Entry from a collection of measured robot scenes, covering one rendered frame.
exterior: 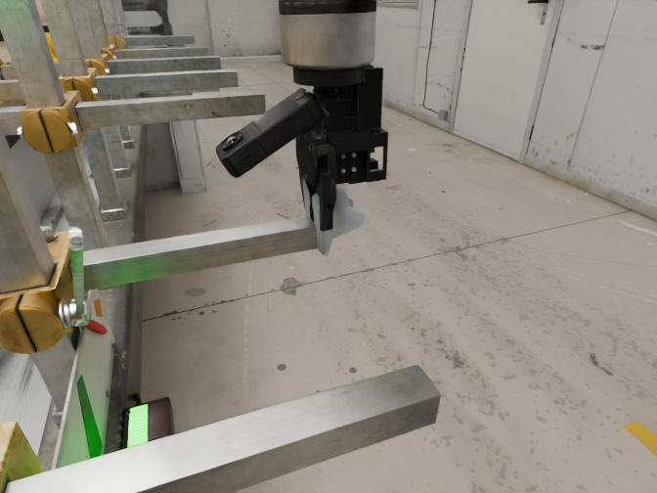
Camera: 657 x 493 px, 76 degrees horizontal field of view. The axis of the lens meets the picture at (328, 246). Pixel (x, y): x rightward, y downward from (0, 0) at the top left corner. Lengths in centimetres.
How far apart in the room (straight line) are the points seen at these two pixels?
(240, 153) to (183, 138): 235
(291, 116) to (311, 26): 8
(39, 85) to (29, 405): 41
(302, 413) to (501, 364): 137
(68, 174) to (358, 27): 42
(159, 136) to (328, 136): 248
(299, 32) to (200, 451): 33
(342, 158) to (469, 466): 104
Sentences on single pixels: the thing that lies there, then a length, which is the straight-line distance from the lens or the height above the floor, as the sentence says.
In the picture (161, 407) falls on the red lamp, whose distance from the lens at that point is 52.
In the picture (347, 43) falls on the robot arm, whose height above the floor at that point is 105.
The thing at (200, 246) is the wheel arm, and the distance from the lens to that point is 46.
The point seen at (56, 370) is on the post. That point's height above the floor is 78.
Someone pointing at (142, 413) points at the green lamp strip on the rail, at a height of 70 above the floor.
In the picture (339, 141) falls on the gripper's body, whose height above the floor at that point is 96.
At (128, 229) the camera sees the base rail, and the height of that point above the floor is 70.
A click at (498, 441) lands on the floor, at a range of 141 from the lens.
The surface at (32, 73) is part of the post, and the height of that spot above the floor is 101.
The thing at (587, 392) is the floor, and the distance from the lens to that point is 165.
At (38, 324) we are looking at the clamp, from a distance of 43.
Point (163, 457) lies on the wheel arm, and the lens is 29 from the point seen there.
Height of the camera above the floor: 108
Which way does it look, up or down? 30 degrees down
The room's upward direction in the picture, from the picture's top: straight up
